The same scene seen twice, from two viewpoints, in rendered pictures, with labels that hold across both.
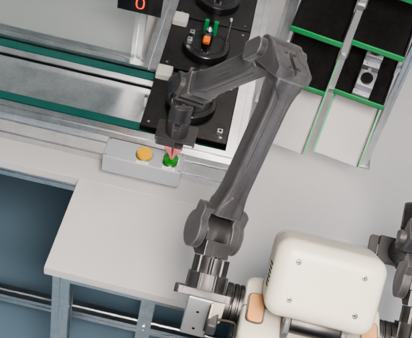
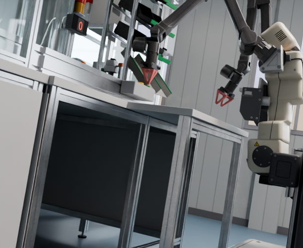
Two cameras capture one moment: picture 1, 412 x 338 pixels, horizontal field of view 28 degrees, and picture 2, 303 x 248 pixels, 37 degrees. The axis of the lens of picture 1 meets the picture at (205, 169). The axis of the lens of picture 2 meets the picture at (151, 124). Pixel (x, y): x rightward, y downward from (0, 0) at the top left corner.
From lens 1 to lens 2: 2.80 m
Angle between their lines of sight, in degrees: 75
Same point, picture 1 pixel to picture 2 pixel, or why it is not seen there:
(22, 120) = (92, 71)
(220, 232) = not seen: hidden behind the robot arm
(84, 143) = (112, 87)
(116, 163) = (139, 87)
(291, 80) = not seen: outside the picture
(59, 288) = (187, 135)
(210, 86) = (177, 19)
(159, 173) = (150, 91)
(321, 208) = not seen: hidden behind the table
